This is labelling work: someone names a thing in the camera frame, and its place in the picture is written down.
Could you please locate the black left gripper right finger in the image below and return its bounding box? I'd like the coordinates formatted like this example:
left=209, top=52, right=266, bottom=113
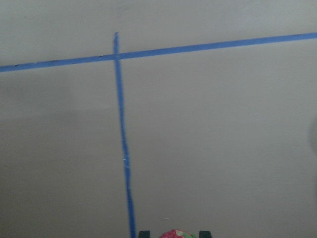
left=199, top=230, right=211, bottom=238

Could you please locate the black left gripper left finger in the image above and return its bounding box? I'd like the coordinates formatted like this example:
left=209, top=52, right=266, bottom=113
left=138, top=230, right=150, bottom=238

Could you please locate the red toy strawberry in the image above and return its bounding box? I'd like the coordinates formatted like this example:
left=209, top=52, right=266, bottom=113
left=159, top=229, right=197, bottom=238

